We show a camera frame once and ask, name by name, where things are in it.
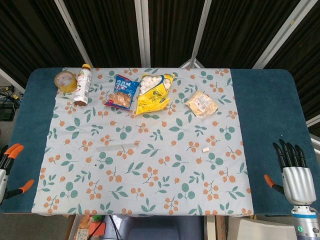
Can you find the right robot hand orange thumb tip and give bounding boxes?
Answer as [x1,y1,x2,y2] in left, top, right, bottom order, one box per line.
[264,139,316,206]

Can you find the clear bag of beige snacks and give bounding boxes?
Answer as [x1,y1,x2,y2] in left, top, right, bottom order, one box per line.
[185,90,219,119]

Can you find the blue snack bag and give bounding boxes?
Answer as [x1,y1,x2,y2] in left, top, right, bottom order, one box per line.
[104,73,140,111]

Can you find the teal table cover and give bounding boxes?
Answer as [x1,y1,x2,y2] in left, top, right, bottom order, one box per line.
[0,67,317,217]

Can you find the white drink bottle yellow cap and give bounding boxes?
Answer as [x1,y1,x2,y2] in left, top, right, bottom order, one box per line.
[73,63,93,106]

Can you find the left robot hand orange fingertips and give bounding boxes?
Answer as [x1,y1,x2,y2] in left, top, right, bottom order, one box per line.
[0,143,35,203]

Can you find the black electronics with cables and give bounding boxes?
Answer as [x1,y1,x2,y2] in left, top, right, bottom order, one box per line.
[0,84,23,122]

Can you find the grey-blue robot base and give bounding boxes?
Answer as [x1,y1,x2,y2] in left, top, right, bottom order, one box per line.
[119,215,205,240]

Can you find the clear glass test tube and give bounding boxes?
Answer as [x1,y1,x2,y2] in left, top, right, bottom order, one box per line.
[96,142,137,151]

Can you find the floral fruit-print tablecloth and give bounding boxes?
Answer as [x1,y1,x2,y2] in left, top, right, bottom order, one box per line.
[32,67,255,216]

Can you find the yellowish clear tape roll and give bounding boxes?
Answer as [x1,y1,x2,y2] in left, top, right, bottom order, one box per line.
[54,70,78,93]

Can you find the dark folding screen white frame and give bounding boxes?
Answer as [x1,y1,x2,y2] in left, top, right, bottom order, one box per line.
[0,0,320,126]

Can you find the yellow marshmallow bag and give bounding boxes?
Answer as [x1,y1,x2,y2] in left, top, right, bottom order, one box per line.
[135,72,176,116]

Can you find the wooden table leg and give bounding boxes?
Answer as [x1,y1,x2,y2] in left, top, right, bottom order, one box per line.
[215,215,229,240]

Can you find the cardboard box with colourful items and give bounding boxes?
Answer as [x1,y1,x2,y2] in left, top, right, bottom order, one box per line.
[67,214,111,240]

